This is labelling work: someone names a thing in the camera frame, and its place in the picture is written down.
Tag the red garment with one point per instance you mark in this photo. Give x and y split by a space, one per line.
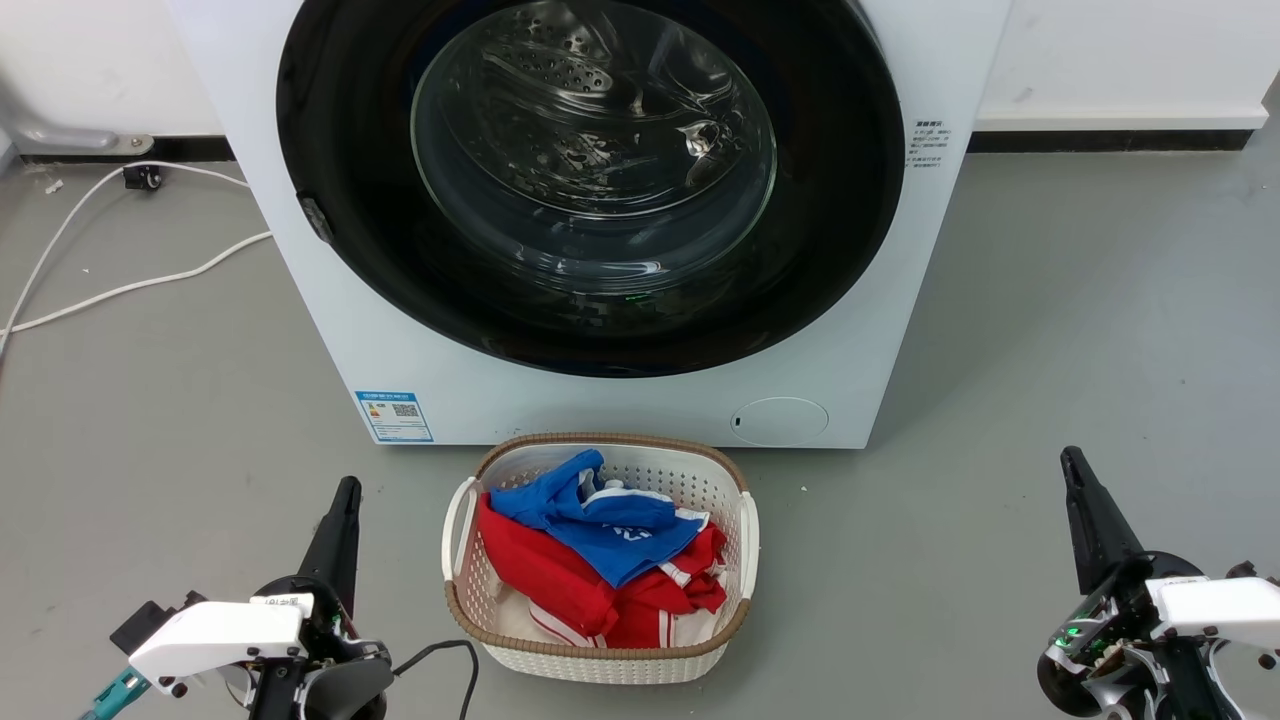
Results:
540 570

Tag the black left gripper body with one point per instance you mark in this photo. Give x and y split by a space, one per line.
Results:
345 685

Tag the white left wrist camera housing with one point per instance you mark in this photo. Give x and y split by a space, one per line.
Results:
215 635

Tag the blue garment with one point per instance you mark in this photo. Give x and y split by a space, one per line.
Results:
610 540

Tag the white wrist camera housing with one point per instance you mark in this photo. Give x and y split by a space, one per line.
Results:
215 635
1220 605

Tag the teal connector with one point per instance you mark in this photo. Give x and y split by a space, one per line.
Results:
115 695

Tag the blue energy label sticker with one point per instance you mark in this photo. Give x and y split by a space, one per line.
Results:
395 416

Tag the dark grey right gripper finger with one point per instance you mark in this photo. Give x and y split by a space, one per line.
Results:
1095 525

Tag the white plastic laundry basket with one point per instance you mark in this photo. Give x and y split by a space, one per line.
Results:
600 660

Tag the black plug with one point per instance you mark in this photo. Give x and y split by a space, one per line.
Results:
143 178

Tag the black text instruction sticker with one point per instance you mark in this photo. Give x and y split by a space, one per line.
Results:
927 144

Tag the round white filter cover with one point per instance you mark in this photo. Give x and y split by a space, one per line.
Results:
780 421

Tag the steel perforated washer drum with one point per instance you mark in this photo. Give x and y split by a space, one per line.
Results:
560 60

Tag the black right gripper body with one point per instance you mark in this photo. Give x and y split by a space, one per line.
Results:
1095 650

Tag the round black glass washer door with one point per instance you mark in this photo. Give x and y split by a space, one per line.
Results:
335 120

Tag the black box on left wrist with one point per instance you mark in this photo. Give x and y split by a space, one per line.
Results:
150 622

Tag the white front-load washing machine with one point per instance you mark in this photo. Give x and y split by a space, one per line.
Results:
600 410

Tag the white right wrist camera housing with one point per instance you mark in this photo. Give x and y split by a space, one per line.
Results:
1220 605

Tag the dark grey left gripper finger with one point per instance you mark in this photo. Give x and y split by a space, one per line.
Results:
335 545

